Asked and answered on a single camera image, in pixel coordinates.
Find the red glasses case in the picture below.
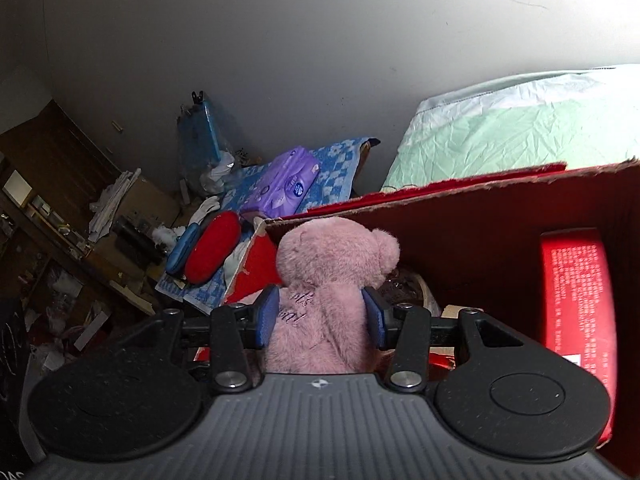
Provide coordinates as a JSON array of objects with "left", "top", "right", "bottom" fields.
[{"left": 184, "top": 211, "right": 241, "bottom": 285}]

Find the red packaged box with barcode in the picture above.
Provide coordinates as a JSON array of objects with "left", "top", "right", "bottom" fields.
[{"left": 539, "top": 226, "right": 620, "bottom": 449}]

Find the blue checkered towel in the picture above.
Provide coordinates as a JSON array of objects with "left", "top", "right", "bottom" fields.
[{"left": 155, "top": 136, "right": 380, "bottom": 314}]

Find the purple tissue pack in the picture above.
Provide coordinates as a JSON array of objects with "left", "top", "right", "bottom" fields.
[{"left": 240, "top": 146, "right": 320, "bottom": 221}]

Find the light green bed sheet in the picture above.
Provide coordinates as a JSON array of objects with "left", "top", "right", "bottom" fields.
[{"left": 382, "top": 64, "right": 639, "bottom": 192}]

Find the pink teddy bear plush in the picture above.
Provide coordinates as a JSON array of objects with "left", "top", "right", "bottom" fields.
[{"left": 262, "top": 217, "right": 400, "bottom": 375}]

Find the red cardboard box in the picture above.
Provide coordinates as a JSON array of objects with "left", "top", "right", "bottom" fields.
[{"left": 223, "top": 158, "right": 640, "bottom": 478}]

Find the blue box in plastic bag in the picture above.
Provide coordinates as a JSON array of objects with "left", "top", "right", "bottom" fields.
[{"left": 177, "top": 91, "right": 238, "bottom": 196}]

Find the blue glasses case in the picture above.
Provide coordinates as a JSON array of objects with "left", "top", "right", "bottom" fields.
[{"left": 165, "top": 222, "right": 201, "bottom": 275}]

